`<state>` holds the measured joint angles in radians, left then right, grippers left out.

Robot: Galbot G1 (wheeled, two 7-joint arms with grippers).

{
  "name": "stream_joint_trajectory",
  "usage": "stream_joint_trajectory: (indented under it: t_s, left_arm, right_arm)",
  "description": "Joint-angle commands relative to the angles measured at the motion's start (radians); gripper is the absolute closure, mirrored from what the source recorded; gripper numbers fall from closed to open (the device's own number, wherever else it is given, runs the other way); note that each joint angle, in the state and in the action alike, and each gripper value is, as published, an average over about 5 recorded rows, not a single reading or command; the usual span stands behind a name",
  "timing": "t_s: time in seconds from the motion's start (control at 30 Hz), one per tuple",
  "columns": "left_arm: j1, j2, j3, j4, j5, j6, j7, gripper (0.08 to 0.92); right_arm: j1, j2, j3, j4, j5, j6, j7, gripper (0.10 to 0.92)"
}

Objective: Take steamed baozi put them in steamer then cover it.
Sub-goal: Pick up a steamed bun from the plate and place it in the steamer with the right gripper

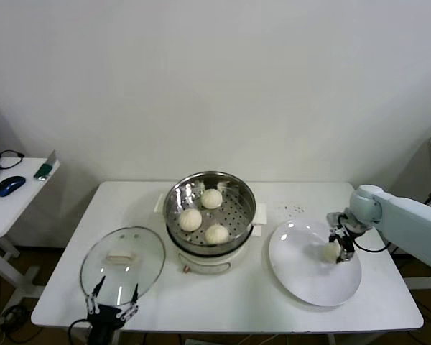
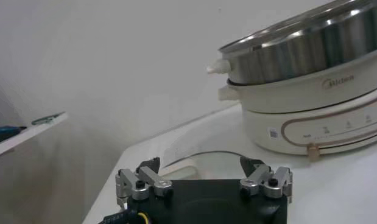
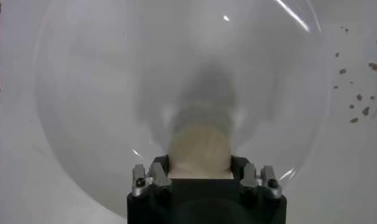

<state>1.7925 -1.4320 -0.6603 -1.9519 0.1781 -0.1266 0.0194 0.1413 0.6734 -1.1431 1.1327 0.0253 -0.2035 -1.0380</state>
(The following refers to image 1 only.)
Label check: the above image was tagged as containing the white round plate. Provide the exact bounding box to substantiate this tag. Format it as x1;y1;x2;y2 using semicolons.
268;218;363;308

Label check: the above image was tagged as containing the thin black desk cable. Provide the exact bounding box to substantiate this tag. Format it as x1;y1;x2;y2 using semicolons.
0;149;25;170

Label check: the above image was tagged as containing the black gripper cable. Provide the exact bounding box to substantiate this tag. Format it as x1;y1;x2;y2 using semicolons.
67;318;93;345
353;239;391;253

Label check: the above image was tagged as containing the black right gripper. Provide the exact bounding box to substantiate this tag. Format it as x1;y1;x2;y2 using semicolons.
328;221;357;265

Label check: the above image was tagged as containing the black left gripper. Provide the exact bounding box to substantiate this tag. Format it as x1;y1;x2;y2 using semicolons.
85;275;140;345

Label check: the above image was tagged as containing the white floor power strip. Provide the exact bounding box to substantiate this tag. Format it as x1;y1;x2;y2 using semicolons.
0;305;28;328

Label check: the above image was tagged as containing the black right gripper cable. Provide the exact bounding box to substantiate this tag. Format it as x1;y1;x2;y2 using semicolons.
353;239;391;253

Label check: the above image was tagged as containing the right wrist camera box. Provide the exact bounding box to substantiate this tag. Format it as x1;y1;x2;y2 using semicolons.
326;211;348;226

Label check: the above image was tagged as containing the round glass pot lid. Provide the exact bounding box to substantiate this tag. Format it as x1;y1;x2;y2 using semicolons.
79;226;166;308

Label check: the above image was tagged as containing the blue computer mouse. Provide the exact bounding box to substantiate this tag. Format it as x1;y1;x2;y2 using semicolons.
0;175;27;198

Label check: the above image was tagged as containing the white stand base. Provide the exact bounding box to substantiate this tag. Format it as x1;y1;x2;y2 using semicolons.
404;267;431;290

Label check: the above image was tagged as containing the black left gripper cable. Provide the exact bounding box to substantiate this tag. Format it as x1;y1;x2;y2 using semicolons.
67;318;93;345

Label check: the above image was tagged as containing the white side desk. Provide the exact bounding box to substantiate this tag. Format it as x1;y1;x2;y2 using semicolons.
0;157;61;306

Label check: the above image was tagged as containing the white steamed baozi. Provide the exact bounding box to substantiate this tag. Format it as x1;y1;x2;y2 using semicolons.
178;208;203;232
204;224;230;245
200;189;223;210
322;241;342;264

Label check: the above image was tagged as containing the stainless steel steamer basket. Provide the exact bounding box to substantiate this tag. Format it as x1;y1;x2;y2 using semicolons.
164;171;257;254

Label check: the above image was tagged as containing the green white card box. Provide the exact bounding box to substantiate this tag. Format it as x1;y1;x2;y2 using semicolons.
34;149;61;181

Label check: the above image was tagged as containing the steel steamer pot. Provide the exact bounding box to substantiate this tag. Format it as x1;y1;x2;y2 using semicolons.
154;192;267;277

